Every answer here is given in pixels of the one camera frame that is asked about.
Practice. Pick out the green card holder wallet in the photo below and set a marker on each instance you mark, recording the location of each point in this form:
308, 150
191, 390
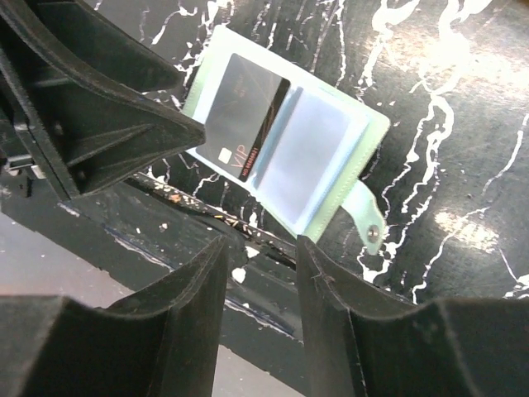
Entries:
348, 192

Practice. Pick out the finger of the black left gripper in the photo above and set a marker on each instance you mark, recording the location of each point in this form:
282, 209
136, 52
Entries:
83, 130
71, 36

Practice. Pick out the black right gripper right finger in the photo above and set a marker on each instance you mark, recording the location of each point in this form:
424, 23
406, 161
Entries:
360, 340

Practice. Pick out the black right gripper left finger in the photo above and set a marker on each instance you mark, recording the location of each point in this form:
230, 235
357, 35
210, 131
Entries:
160, 341

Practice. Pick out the black VIP credit card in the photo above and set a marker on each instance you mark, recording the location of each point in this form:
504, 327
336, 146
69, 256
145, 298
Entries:
242, 114

